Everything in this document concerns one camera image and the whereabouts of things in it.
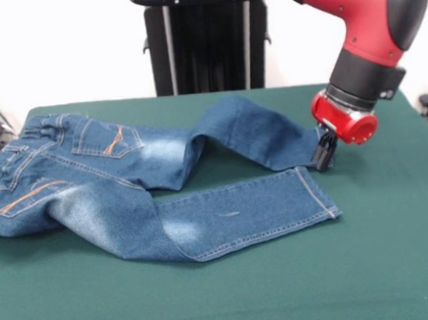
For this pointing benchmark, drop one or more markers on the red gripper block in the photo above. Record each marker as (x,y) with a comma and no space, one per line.
(341,122)

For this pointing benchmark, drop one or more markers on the blue denim jeans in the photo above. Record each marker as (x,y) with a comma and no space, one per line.
(110,212)

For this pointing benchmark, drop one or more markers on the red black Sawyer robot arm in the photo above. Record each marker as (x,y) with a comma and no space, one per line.
(366,25)

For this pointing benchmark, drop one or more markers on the dark green table cloth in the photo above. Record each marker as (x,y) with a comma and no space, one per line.
(283,291)

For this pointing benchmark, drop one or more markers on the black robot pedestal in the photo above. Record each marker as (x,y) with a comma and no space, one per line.
(208,45)

